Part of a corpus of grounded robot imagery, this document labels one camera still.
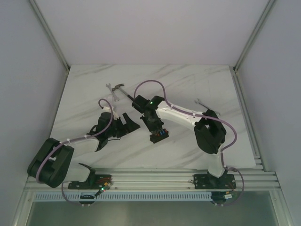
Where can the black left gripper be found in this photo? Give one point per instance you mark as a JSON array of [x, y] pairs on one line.
[[122, 127]]

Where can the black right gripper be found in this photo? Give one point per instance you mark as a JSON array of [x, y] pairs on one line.
[[157, 126]]

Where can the black fuse box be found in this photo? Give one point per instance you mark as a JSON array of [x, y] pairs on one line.
[[159, 136]]

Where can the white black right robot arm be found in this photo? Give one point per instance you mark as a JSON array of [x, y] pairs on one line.
[[209, 132]]

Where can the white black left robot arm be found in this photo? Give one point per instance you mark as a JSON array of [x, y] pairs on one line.
[[55, 162]]

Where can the silver wrench left side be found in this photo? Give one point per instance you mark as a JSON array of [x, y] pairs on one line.
[[114, 97]]

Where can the silver wrench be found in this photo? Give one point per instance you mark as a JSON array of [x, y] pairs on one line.
[[114, 97], [198, 101]]

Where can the silver wrench right side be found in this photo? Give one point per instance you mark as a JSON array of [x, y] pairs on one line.
[[198, 101]]

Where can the black handle claw hammer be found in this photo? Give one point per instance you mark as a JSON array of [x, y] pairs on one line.
[[119, 87]]

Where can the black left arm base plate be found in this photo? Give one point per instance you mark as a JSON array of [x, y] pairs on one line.
[[93, 182]]

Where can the white slotted cable duct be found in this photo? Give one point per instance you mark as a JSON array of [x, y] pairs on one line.
[[123, 196]]

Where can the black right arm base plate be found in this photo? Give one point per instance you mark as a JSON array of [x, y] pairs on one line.
[[209, 182]]

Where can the aluminium mounting rail frame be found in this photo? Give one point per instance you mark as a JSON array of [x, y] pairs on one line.
[[134, 162]]

